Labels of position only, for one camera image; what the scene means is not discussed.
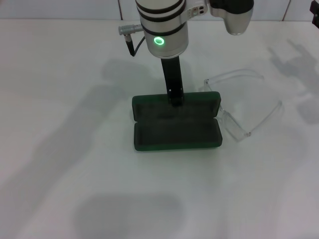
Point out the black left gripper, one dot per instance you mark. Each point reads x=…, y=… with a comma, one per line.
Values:
x=173, y=74

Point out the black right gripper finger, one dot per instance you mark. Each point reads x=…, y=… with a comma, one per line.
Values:
x=317, y=19
x=315, y=5

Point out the green glasses case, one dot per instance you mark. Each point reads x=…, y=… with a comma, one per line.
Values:
x=174, y=134

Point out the clear white glasses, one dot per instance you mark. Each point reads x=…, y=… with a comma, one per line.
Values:
x=231, y=127

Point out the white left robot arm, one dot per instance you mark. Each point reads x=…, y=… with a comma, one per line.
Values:
x=164, y=25

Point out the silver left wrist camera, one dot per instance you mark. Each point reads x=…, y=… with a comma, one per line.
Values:
x=236, y=22

